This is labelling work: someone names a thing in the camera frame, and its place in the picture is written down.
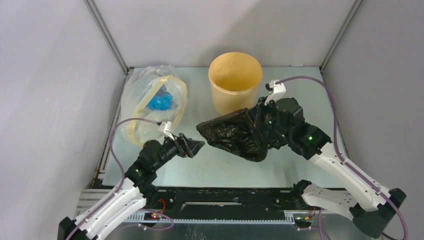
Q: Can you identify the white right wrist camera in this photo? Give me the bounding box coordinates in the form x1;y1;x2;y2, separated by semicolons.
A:
264;79;286;106

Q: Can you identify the aluminium frame post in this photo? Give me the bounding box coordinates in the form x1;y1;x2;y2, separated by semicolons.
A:
319;0;364;73
84;0;130;75

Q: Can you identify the clear plastic bag yellow rim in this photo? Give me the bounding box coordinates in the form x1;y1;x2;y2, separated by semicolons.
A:
119;65;189;146

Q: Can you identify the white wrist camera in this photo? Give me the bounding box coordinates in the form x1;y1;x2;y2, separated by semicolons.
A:
158;121;175;141
264;79;286;106

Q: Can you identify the black trash bag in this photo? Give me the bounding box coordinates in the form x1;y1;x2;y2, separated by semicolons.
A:
196;107;288;162

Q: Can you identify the left aluminium frame post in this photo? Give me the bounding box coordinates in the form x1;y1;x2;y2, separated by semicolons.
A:
84;0;130;75

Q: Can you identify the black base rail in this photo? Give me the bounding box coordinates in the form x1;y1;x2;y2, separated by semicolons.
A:
142;180;319;222

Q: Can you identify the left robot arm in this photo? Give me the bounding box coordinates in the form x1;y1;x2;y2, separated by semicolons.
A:
57;133;205;240

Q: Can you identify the right circuit board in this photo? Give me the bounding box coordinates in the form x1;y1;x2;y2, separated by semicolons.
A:
293;216;315;230

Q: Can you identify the right aluminium frame post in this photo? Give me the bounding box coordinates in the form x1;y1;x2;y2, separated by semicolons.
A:
319;0;364;73

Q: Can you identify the blue trash bag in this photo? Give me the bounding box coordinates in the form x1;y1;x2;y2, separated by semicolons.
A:
146;85;173;111

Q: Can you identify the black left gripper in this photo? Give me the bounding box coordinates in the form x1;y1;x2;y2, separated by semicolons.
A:
152;131;205;171

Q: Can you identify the cream yellow trash bin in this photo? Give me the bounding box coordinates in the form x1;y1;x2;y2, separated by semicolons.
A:
208;52;263;115

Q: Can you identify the left circuit board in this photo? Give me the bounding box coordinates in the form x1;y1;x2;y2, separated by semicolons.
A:
143;212;163;221

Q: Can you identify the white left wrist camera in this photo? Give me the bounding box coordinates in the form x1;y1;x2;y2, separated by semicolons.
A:
158;121;175;141

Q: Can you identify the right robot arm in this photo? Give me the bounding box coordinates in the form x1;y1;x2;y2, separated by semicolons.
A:
251;97;407;239

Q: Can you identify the circuit board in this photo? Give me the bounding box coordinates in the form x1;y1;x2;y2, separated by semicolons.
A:
293;216;315;230
143;212;163;221

